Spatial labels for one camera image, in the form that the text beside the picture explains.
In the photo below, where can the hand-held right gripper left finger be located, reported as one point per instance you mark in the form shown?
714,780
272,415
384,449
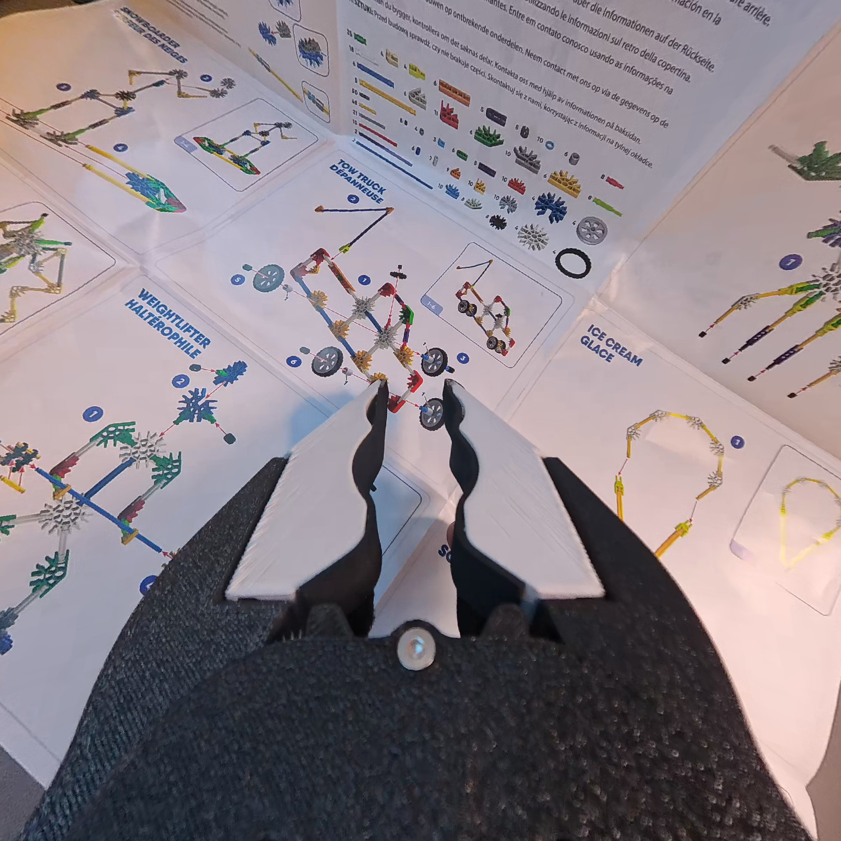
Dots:
309,525

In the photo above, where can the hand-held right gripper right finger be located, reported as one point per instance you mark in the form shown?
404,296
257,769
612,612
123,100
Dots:
525,519

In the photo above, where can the white building instruction sheet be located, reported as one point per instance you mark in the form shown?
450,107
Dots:
591,394

